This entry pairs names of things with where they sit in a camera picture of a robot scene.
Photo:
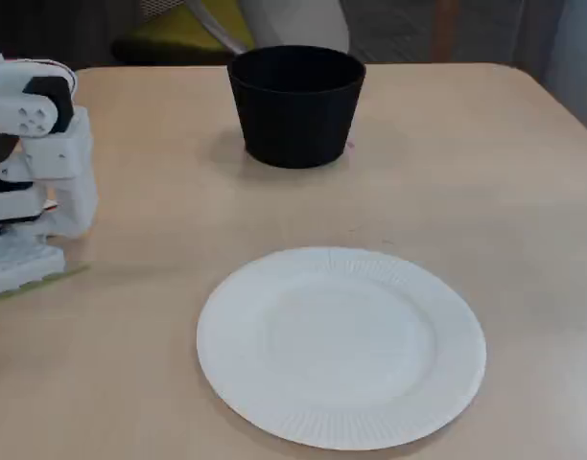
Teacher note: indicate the white paper plate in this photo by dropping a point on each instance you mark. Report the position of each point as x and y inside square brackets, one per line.
[341, 350]

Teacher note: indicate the grey chair backrest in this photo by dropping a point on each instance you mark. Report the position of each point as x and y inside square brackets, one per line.
[298, 24]

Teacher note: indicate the metal chair armrest bar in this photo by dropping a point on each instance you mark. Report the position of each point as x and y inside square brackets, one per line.
[217, 24]

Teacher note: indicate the black round pot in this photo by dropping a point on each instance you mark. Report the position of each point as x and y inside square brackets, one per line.
[296, 115]

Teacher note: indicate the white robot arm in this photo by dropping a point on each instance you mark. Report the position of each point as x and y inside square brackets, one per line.
[6, 91]

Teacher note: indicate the green base board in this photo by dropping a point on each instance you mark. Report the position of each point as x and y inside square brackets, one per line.
[58, 278]

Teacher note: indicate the wooden partition frame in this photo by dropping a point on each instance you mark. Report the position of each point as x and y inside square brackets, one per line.
[444, 29]

